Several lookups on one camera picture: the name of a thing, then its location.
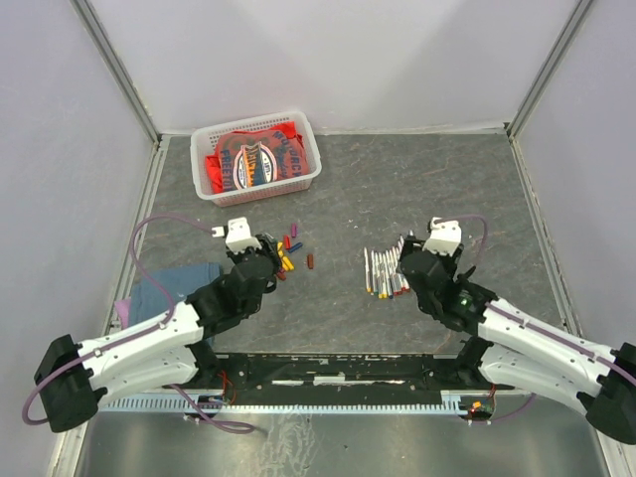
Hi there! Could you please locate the white plastic basket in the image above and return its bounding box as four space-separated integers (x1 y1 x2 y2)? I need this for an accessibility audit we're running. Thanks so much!
190 111 322 207

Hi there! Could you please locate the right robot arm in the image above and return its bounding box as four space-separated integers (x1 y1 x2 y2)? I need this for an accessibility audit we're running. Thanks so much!
397 232 635 445

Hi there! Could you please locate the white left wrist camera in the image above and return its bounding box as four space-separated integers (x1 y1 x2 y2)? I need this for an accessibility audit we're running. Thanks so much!
210 217 261 254

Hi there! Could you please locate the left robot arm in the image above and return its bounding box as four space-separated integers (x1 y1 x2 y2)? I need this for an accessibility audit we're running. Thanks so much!
30 234 281 433

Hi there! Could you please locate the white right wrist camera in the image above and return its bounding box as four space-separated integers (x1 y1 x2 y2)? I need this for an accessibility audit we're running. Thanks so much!
423 217 462 256

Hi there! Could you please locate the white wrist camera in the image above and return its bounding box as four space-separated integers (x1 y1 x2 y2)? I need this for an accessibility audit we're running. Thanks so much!
423 217 462 256
210 217 261 254

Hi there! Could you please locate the yellow cap marker top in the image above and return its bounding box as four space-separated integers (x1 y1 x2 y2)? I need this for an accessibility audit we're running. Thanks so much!
382 250 394 299

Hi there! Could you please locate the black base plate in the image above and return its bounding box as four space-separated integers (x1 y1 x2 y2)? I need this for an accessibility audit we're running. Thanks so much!
186 353 492 391

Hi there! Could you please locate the blue cap marker group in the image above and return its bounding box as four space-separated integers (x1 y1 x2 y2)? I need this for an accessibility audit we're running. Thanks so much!
388 249 401 297

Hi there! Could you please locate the small circuit board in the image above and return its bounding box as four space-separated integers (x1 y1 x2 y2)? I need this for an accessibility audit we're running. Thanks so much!
467 400 495 420

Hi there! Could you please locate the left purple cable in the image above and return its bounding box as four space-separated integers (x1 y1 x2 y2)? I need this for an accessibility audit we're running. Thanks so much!
22 213 257 434

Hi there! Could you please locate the light blue cable duct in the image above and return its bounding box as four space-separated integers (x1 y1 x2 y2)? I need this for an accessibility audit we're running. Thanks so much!
92 391 471 412

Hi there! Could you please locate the orange printed shirt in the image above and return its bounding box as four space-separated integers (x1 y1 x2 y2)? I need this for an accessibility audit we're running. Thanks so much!
205 121 310 194

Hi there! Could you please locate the blue and pink cloth pile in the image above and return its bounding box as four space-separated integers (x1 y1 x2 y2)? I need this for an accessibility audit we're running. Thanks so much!
114 262 223 329

